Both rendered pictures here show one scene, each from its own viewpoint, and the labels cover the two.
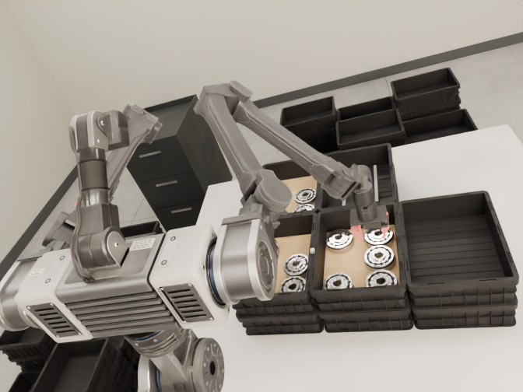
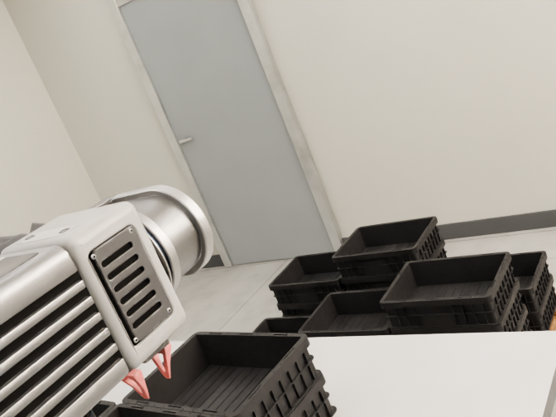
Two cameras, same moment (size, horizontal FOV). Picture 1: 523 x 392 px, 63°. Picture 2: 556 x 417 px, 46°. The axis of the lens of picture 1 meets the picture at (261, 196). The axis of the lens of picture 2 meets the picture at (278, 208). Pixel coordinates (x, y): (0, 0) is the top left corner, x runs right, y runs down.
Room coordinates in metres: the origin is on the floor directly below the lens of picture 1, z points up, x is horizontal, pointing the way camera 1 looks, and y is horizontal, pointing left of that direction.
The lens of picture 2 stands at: (0.20, 0.74, 1.65)
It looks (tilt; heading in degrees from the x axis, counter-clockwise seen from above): 16 degrees down; 289
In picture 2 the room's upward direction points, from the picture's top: 22 degrees counter-clockwise
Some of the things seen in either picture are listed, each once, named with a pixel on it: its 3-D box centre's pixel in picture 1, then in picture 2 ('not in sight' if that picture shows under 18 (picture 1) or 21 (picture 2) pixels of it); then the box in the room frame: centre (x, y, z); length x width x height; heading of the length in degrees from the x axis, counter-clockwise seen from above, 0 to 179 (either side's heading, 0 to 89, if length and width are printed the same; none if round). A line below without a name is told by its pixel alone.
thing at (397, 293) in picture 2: not in sight; (462, 331); (0.43, -1.35, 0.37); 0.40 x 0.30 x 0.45; 161
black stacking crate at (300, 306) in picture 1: (278, 264); not in sight; (1.17, 0.04, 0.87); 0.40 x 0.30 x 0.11; 157
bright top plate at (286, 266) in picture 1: (296, 264); not in sight; (1.14, -0.02, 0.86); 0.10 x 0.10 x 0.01
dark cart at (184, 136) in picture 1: (184, 171); not in sight; (2.92, 0.48, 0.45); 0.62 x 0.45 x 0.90; 161
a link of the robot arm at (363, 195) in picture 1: (363, 191); not in sight; (0.92, -0.27, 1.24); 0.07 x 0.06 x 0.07; 160
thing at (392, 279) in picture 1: (380, 281); not in sight; (0.92, -0.26, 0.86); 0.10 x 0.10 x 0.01
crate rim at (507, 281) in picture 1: (450, 237); (214, 371); (0.93, -0.51, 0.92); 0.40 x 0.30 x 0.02; 157
